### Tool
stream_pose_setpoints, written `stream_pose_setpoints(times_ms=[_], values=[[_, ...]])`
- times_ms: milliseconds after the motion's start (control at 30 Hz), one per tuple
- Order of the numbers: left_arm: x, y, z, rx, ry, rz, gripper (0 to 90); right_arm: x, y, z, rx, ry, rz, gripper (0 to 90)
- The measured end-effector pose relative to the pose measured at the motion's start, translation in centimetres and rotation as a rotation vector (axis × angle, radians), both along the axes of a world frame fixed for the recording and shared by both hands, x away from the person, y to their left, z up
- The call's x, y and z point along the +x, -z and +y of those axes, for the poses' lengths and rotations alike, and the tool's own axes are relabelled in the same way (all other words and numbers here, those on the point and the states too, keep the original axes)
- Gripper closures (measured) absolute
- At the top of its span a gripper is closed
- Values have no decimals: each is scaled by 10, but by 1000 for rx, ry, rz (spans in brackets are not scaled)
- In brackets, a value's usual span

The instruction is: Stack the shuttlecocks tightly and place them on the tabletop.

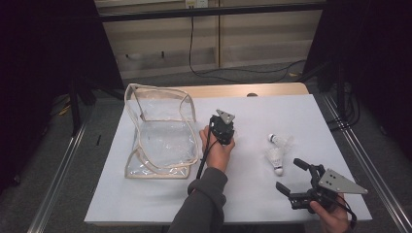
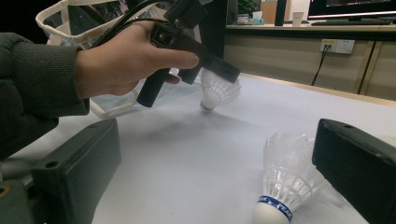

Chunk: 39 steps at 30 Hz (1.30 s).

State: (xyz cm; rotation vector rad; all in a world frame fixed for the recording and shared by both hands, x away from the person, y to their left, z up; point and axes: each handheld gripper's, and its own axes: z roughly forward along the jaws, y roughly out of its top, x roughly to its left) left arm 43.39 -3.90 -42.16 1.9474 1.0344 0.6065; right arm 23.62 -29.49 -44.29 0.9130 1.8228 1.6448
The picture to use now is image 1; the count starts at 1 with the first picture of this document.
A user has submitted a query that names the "metal floor rail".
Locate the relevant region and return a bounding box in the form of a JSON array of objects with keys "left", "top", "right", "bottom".
[
  {"left": 322, "top": 93, "right": 412, "bottom": 233},
  {"left": 27, "top": 106, "right": 93, "bottom": 233}
]

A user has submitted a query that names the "yellow floor item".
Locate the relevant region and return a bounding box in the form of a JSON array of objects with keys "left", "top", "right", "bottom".
[{"left": 57, "top": 103, "right": 72, "bottom": 117}]

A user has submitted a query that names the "white shuttlecock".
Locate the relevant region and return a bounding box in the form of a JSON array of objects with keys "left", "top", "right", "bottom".
[
  {"left": 264, "top": 147, "right": 286, "bottom": 178},
  {"left": 267, "top": 133, "right": 295, "bottom": 150}
]

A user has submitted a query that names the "left hand-held gripper cable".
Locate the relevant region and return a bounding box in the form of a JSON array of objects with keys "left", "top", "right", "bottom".
[{"left": 194, "top": 117, "right": 222, "bottom": 180}]

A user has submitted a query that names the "black metal stand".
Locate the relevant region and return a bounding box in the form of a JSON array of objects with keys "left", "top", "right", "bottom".
[
  {"left": 69, "top": 77, "right": 98, "bottom": 137},
  {"left": 300, "top": 57, "right": 348, "bottom": 120}
]

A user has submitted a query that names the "black floor cable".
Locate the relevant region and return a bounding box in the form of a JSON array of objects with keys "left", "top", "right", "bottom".
[{"left": 189, "top": 16, "right": 307, "bottom": 84}]

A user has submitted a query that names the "clear plastic bag beige trim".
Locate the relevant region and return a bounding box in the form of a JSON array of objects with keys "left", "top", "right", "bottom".
[{"left": 123, "top": 83, "right": 201, "bottom": 180}]

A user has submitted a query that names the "white wall socket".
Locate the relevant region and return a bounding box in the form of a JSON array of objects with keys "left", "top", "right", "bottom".
[{"left": 185, "top": 0, "right": 209, "bottom": 9}]

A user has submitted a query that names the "person's left hand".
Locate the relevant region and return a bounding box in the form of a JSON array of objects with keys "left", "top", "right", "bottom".
[{"left": 198, "top": 125, "right": 236, "bottom": 174}]

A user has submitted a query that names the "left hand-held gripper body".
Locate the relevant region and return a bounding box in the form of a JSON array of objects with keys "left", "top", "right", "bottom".
[{"left": 208, "top": 109, "right": 236, "bottom": 147}]

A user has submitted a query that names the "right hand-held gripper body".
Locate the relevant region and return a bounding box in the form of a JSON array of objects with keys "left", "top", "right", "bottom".
[{"left": 289, "top": 164, "right": 369, "bottom": 215}]

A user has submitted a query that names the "person's right hand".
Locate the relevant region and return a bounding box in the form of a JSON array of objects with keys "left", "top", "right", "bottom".
[{"left": 309, "top": 193, "right": 353, "bottom": 233}]

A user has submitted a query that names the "white table cover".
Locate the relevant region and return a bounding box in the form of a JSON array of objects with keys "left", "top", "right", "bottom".
[{"left": 84, "top": 94, "right": 373, "bottom": 225}]

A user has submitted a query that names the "bundle of black cables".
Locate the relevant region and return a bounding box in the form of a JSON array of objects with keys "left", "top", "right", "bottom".
[{"left": 325, "top": 82, "right": 361, "bottom": 132}]

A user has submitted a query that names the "dark curtain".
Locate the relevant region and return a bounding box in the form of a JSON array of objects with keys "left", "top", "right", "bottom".
[
  {"left": 0, "top": 0, "right": 124, "bottom": 195},
  {"left": 302, "top": 0, "right": 412, "bottom": 159}
]

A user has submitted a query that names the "black horizontal bar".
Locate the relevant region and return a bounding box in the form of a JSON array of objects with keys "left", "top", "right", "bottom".
[{"left": 96, "top": 2, "right": 328, "bottom": 23}]

